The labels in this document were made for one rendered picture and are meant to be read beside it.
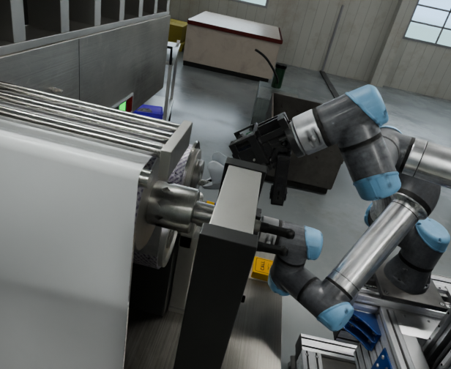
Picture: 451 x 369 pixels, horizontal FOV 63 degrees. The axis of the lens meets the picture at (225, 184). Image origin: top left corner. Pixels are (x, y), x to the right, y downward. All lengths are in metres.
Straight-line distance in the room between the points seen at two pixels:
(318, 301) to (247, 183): 0.54
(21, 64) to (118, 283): 0.46
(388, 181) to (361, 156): 0.06
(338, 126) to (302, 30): 8.75
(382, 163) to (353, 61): 9.02
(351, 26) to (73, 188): 9.24
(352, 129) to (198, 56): 6.56
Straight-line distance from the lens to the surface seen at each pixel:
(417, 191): 0.97
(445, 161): 0.80
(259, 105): 4.54
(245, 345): 0.94
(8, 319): 0.65
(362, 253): 0.92
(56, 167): 0.43
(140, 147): 0.41
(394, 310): 1.50
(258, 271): 1.08
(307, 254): 0.89
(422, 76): 10.21
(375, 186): 0.68
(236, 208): 0.35
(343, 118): 0.66
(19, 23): 0.79
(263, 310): 1.02
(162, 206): 0.49
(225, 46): 7.05
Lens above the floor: 1.63
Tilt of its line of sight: 29 degrees down
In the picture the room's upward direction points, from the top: 12 degrees clockwise
